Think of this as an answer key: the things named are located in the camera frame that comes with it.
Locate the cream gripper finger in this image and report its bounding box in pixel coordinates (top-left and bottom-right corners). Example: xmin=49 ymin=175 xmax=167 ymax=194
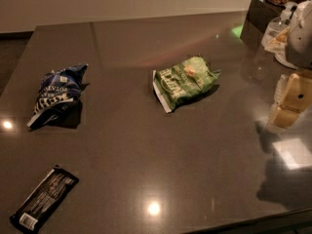
xmin=268 ymin=72 xmax=312 ymax=129
xmin=274 ymin=74 xmax=290 ymax=103

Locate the blue chip bag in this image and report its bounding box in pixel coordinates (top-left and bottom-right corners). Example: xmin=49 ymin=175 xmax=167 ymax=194
xmin=26 ymin=64 xmax=88 ymax=130

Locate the green chip bag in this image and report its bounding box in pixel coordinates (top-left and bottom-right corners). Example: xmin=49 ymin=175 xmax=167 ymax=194
xmin=152 ymin=57 xmax=221 ymax=113

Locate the black rxbar chocolate bar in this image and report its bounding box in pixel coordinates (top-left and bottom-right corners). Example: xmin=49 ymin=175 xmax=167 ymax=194
xmin=10 ymin=166 xmax=79 ymax=234

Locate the clear plastic bottle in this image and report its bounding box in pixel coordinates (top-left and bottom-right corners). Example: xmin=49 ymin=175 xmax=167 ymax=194
xmin=261 ymin=2 xmax=297 ymax=47

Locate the dark side cabinet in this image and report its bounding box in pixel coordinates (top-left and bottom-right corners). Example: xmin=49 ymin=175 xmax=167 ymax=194
xmin=240 ymin=0 xmax=283 ymax=49

